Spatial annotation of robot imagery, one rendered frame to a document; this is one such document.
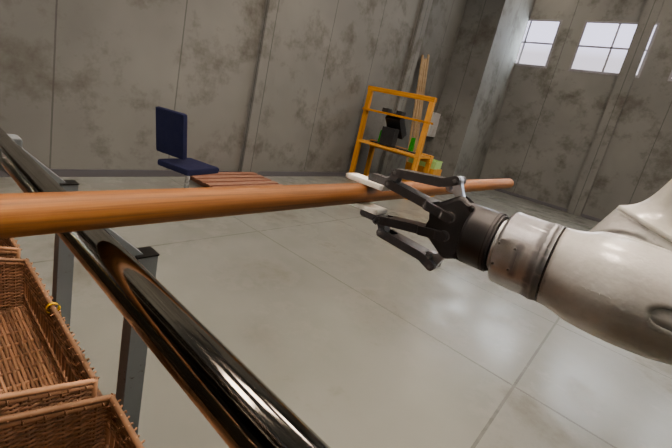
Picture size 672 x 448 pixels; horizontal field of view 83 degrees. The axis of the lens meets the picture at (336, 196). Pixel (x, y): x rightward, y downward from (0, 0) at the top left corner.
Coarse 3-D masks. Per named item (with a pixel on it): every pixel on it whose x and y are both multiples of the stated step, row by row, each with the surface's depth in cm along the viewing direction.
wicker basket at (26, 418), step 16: (80, 400) 64; (96, 400) 66; (112, 400) 67; (0, 416) 56; (16, 416) 57; (32, 416) 58; (48, 416) 60; (64, 416) 62; (80, 416) 65; (96, 416) 67; (112, 416) 67; (128, 416) 65; (0, 432) 56; (16, 432) 58; (32, 432) 59; (48, 432) 61; (64, 432) 63; (80, 432) 65; (96, 432) 68; (112, 432) 67; (128, 432) 62
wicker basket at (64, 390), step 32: (0, 288) 100; (32, 288) 98; (0, 320) 99; (32, 320) 100; (64, 320) 84; (0, 352) 89; (32, 352) 91; (64, 352) 82; (0, 384) 82; (32, 384) 83; (64, 384) 66; (96, 384) 70
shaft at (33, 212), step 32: (64, 192) 28; (96, 192) 29; (128, 192) 31; (160, 192) 32; (192, 192) 35; (224, 192) 37; (256, 192) 40; (288, 192) 44; (320, 192) 48; (352, 192) 53; (384, 192) 59; (448, 192) 80; (0, 224) 24; (32, 224) 25; (64, 224) 27; (96, 224) 29; (128, 224) 31
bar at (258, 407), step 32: (0, 128) 56; (0, 160) 47; (32, 160) 45; (32, 192) 38; (64, 256) 108; (96, 256) 28; (128, 256) 28; (64, 288) 110; (128, 288) 25; (160, 288) 25; (128, 320) 24; (160, 320) 22; (192, 320) 23; (128, 352) 78; (160, 352) 21; (192, 352) 20; (224, 352) 21; (128, 384) 80; (192, 384) 19; (224, 384) 19; (256, 384) 19; (224, 416) 18; (256, 416) 17; (288, 416) 17
